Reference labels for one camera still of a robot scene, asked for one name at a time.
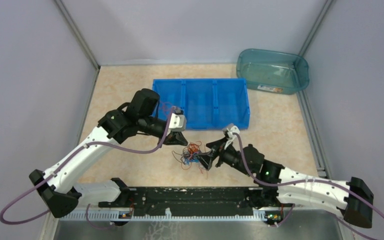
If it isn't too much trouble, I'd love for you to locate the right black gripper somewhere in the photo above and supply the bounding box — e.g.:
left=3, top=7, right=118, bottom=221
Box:
left=194, top=135, right=253, bottom=177

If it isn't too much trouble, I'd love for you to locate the bundle of cables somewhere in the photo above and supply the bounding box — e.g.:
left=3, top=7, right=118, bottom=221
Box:
left=172, top=141, right=209, bottom=176

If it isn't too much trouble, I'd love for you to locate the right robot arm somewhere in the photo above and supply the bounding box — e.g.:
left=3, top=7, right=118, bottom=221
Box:
left=195, top=138, right=374, bottom=229

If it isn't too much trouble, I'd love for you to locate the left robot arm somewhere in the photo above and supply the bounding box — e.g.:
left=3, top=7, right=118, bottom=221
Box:
left=29, top=88, right=188, bottom=218

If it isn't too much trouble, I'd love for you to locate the blue three-compartment bin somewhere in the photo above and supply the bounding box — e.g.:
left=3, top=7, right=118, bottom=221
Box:
left=152, top=78, right=251, bottom=130

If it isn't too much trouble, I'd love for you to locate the teal transparent plastic tub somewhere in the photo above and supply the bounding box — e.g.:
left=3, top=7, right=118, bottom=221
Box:
left=236, top=48, right=310, bottom=95

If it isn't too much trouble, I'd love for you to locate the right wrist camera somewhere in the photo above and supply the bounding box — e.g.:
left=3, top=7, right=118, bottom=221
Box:
left=222, top=123, right=240, bottom=145

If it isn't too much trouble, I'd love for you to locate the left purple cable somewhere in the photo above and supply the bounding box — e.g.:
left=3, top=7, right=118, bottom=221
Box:
left=0, top=106, right=183, bottom=231

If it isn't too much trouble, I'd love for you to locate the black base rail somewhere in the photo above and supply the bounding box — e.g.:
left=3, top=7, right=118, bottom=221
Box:
left=125, top=186, right=272, bottom=219

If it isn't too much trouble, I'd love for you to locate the white toothed cable strip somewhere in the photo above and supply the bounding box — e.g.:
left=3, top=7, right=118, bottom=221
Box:
left=60, top=208, right=267, bottom=222

